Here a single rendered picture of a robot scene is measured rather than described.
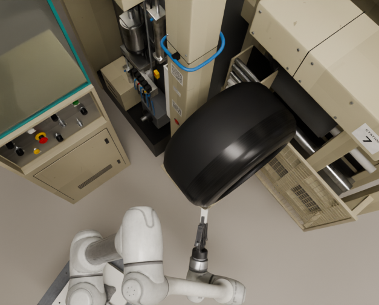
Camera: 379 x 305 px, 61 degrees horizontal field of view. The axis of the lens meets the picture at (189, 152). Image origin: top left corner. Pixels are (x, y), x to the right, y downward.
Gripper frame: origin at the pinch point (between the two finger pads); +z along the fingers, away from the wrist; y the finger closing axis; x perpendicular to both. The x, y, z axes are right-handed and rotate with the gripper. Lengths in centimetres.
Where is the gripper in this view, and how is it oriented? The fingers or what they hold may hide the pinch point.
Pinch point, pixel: (204, 215)
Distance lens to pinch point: 157.5
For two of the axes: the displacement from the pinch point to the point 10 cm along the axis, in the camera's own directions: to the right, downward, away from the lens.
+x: 9.2, 1.2, -3.6
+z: 1.1, -9.9, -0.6
